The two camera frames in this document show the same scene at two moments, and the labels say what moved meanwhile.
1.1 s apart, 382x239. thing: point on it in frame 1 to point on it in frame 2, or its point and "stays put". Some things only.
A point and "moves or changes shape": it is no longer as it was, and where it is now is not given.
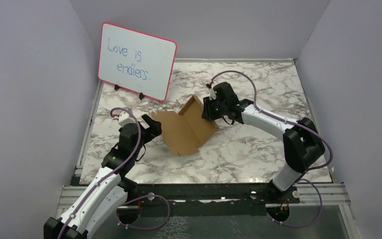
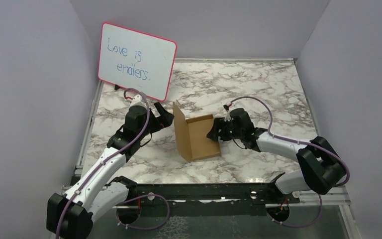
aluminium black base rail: x=330 y=198 stays put
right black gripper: x=207 y=113 to x=219 y=123
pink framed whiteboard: x=137 y=61 stays put
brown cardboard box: x=186 y=130 moves or changes shape
